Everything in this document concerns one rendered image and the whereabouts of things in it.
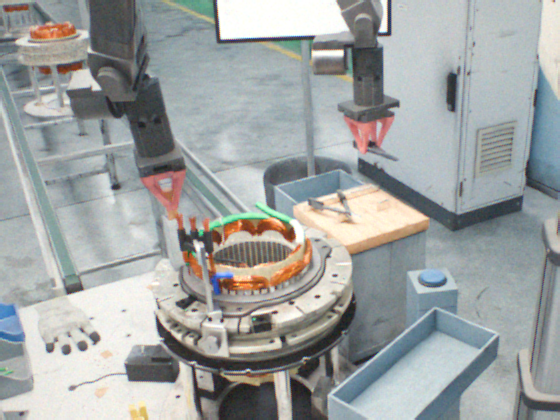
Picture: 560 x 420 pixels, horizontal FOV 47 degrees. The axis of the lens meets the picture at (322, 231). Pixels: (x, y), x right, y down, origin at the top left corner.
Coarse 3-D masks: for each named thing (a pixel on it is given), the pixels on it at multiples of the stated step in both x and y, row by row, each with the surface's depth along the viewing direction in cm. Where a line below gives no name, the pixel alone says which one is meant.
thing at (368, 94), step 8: (360, 80) 116; (368, 80) 115; (376, 80) 116; (360, 88) 116; (368, 88) 116; (376, 88) 116; (360, 96) 117; (368, 96) 117; (376, 96) 117; (384, 96) 122; (344, 104) 119; (352, 104) 119; (360, 104) 118; (368, 104) 117; (376, 104) 118; (384, 104) 118; (392, 104) 119; (352, 112) 116; (360, 112) 116
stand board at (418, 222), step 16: (384, 192) 134; (352, 208) 128; (368, 208) 128; (400, 208) 127; (304, 224) 128; (320, 224) 123; (336, 224) 122; (352, 224) 122; (368, 224) 122; (384, 224) 122; (400, 224) 121; (416, 224) 122; (352, 240) 117; (368, 240) 117; (384, 240) 119
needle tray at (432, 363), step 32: (448, 320) 96; (384, 352) 89; (416, 352) 94; (448, 352) 94; (480, 352) 87; (352, 384) 85; (384, 384) 88; (416, 384) 88; (448, 384) 82; (352, 416) 79; (384, 416) 83; (416, 416) 77; (448, 416) 89
